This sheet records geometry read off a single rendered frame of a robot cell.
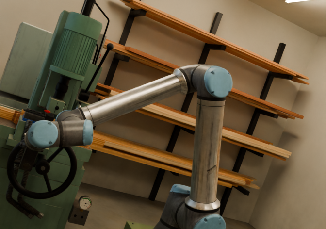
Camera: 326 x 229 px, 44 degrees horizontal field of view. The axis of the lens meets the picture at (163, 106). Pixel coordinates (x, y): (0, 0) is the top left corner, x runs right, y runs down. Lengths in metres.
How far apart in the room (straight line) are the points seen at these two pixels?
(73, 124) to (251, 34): 4.07
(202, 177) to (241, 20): 3.71
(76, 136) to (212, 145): 0.54
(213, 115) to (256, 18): 3.78
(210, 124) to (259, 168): 4.09
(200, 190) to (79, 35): 0.93
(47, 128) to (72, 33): 0.76
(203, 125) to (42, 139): 0.62
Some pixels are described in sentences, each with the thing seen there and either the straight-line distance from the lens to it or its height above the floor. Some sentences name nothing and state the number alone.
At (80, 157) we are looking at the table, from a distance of 2.01.
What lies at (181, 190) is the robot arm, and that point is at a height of 0.90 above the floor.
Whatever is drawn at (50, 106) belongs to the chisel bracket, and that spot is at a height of 1.03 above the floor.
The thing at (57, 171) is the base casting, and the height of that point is 0.76.
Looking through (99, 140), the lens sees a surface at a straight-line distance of 2.17.
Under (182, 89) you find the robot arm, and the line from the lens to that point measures 1.68.
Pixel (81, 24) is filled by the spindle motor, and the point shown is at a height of 1.46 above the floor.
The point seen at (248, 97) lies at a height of 1.56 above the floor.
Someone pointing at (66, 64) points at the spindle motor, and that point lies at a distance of 2.02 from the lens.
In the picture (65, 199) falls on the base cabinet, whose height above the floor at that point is 0.63.
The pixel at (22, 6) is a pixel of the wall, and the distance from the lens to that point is 4.44.
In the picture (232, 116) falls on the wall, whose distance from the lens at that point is 5.25.
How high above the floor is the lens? 1.29
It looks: 2 degrees down
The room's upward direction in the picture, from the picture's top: 20 degrees clockwise
